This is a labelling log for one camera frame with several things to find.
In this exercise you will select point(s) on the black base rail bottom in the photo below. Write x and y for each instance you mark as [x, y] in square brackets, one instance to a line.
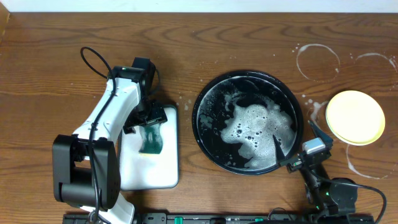
[163, 218]

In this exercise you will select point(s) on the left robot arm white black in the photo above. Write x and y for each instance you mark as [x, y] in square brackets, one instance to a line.
[85, 167]

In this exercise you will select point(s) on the yellow plate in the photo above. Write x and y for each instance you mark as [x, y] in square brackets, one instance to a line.
[352, 111]

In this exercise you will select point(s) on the green yellow sponge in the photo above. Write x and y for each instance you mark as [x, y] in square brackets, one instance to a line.
[152, 142]

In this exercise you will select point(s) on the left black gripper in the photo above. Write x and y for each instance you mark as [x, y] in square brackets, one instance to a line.
[149, 118]

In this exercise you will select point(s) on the rectangular soapy water tray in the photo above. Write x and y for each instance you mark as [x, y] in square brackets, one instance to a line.
[150, 171]

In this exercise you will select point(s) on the round black tray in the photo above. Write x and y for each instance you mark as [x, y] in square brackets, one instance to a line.
[235, 116]

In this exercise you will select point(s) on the light green plate top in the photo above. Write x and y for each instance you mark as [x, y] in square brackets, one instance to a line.
[358, 138]

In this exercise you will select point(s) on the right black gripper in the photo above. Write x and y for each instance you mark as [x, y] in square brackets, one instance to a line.
[295, 163]

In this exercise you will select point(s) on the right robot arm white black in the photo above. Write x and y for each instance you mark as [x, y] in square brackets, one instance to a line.
[332, 198]

